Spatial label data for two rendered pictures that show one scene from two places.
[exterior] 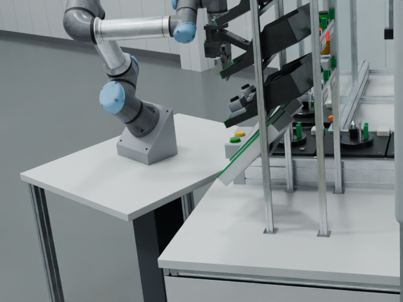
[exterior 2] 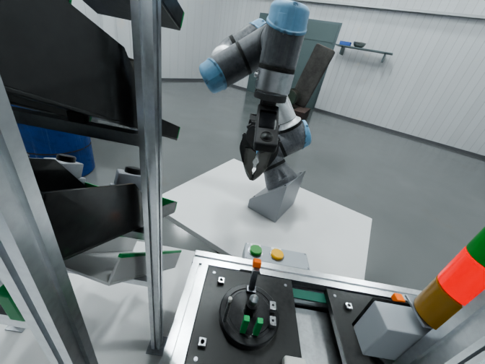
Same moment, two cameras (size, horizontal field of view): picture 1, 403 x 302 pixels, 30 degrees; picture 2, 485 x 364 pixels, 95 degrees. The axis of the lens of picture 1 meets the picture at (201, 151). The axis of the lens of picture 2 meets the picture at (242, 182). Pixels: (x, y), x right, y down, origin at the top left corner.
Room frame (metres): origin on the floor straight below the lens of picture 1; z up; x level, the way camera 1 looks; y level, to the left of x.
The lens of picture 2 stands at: (2.47, -0.58, 1.50)
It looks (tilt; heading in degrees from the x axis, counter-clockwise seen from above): 30 degrees down; 68
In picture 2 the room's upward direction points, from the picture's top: 12 degrees clockwise
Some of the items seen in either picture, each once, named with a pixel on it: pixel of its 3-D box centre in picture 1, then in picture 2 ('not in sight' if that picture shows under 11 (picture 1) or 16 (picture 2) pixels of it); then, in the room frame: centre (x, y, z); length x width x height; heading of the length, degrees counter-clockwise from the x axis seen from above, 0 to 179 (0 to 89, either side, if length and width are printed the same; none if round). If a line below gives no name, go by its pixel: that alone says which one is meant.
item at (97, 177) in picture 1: (157, 158); (269, 213); (2.94, 0.19, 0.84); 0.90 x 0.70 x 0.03; 133
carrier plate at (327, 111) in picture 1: (305, 115); (385, 344); (2.97, -0.45, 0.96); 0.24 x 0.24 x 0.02; 70
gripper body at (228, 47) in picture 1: (217, 40); (264, 119); (2.68, -0.10, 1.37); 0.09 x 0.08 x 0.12; 70
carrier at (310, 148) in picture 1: (287, 130); (251, 305); (2.65, -0.33, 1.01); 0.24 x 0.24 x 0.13; 70
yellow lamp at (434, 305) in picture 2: (325, 46); (448, 304); (2.79, -0.51, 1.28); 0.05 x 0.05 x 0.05
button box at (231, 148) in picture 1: (240, 142); (274, 261); (2.80, -0.16, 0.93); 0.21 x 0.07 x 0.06; 160
